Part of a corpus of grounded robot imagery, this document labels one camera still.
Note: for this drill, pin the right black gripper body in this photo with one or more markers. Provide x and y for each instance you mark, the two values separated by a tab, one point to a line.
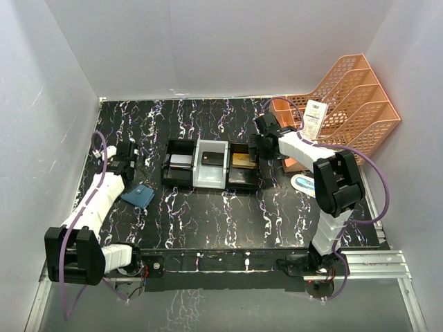
256	148

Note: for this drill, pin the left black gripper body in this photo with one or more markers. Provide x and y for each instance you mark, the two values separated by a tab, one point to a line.
131	160

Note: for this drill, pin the blue leather card holder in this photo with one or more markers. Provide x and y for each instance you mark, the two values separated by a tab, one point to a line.
140	197

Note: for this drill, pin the packaged nail clipper blister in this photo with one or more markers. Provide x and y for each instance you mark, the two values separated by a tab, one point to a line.
303	184

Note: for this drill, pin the three-compartment black white tray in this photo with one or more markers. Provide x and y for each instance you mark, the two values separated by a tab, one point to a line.
208	177

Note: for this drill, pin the orange mesh file organizer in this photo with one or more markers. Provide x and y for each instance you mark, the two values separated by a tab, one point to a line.
359	115

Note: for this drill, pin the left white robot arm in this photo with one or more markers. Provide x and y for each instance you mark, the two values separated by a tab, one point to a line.
73	250

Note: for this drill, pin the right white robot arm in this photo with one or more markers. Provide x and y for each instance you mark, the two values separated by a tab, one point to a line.
337	184

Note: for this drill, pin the gold credit card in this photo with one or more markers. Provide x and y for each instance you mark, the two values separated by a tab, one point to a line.
242	161

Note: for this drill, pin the black credit card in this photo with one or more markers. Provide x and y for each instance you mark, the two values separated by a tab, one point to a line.
210	158

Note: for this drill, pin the white credit card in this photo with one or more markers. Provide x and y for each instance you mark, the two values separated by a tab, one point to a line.
181	161

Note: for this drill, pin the white paper receipt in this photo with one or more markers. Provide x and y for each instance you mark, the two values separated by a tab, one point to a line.
313	118

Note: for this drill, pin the aluminium frame rail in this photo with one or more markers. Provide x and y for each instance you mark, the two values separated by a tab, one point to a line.
241	290

